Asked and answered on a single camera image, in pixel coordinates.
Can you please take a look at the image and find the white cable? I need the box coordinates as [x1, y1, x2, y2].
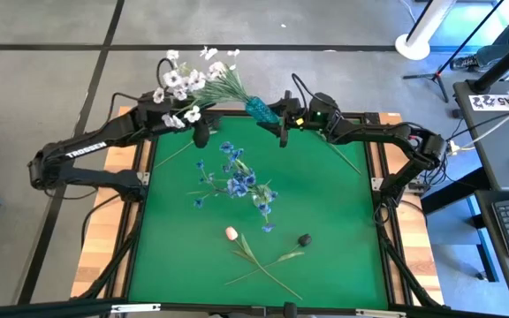
[457, 97, 509, 151]

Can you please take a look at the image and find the black diagonal post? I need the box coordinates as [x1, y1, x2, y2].
[465, 26, 509, 95]

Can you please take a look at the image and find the small blue flower sprig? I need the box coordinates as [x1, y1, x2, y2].
[254, 201, 277, 234]

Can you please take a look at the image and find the blue metal bar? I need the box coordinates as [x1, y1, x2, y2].
[465, 193, 501, 284]

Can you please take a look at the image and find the black aluminium table frame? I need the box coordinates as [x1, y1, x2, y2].
[0, 105, 509, 318]

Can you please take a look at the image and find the black floor cable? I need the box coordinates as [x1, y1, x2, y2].
[80, 193, 123, 251]

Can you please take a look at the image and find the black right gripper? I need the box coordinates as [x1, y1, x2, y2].
[256, 90, 312, 149]

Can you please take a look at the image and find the white paper label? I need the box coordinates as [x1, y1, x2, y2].
[468, 93, 509, 111]

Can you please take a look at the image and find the light wooden table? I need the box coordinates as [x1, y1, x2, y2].
[69, 105, 444, 308]

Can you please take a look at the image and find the black artificial tulip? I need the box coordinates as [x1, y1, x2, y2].
[154, 140, 196, 170]
[224, 232, 313, 287]

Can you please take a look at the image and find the green table mat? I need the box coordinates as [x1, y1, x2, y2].
[128, 113, 389, 310]

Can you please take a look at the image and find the silver metal bracket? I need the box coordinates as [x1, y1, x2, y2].
[354, 308, 408, 318]
[110, 302, 162, 314]

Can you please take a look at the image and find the black cable bundle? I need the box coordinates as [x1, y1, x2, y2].
[371, 193, 414, 229]

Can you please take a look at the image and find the white pole with round base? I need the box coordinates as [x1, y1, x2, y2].
[394, 0, 459, 62]

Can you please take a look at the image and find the white artificial flower bunch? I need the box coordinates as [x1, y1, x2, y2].
[151, 45, 254, 132]

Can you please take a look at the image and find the clear textured glass vase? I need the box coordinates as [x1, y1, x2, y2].
[253, 184, 275, 205]
[244, 95, 281, 125]

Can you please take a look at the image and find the blue artificial flower bunch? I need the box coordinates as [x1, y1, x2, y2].
[186, 140, 280, 208]

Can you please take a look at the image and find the black tripod stand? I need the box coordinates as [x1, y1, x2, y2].
[402, 0, 507, 103]

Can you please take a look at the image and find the pale pink artificial tulip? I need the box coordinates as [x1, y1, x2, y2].
[224, 225, 304, 301]

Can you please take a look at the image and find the red artificial tulip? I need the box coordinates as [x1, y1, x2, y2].
[319, 131, 363, 177]

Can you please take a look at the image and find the person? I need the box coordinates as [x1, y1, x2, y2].
[449, 24, 509, 72]

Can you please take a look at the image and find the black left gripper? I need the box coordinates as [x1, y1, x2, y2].
[161, 99, 214, 149]

